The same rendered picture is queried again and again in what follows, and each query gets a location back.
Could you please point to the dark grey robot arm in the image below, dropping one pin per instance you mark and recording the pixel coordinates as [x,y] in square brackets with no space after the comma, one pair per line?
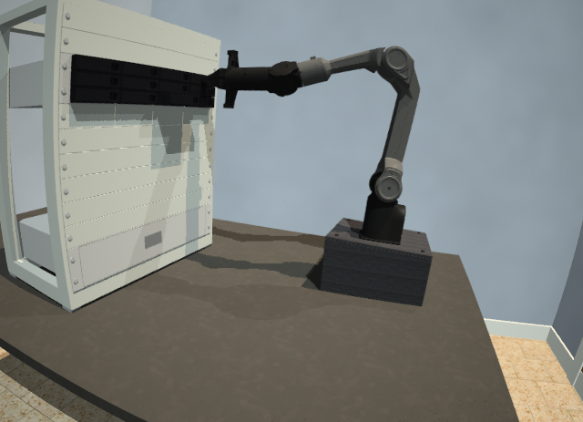
[383,218]

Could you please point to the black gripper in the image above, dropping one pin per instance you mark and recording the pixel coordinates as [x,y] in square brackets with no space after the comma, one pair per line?
[232,77]

